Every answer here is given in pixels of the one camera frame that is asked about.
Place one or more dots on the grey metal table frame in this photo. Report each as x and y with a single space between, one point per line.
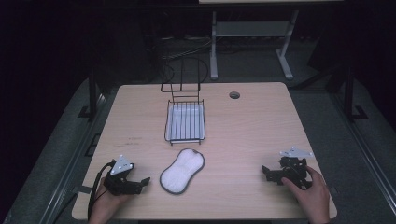
252 28

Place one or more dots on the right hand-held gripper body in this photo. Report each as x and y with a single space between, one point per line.
294 171

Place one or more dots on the white sponge with grey edge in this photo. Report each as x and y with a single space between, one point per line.
182 172

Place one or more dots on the grey table grommet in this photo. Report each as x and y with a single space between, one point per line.
234 95

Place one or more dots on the person's left hand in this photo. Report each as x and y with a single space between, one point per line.
104 205

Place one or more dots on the grey metal bracket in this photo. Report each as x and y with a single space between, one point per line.
83 189

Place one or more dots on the aluminium frame rail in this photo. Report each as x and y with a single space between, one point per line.
71 161
364 149

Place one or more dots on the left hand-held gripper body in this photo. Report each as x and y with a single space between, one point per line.
119 183

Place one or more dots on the black metal stand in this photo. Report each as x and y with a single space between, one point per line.
350 93
92 93

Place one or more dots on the person's right hand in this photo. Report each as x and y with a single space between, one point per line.
313 199

